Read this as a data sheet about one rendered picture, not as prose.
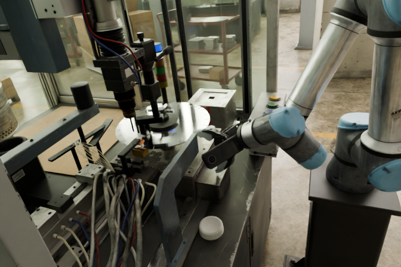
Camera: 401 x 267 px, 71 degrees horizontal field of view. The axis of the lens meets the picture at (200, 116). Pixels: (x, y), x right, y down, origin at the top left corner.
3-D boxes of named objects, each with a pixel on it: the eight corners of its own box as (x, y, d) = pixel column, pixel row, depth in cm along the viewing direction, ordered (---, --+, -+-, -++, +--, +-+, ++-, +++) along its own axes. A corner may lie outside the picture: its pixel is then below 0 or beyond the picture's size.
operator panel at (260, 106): (261, 120, 135) (261, 91, 128) (285, 122, 131) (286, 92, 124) (248, 154, 112) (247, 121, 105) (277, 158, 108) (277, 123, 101)
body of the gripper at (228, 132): (237, 148, 90) (266, 139, 80) (221, 161, 84) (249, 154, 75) (225, 127, 89) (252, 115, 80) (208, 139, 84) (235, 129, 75)
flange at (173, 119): (147, 117, 104) (146, 111, 103) (177, 112, 105) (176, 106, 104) (147, 132, 95) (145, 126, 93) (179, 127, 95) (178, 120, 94)
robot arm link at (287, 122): (306, 143, 65) (281, 122, 62) (270, 153, 73) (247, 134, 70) (311, 117, 69) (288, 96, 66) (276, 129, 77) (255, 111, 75)
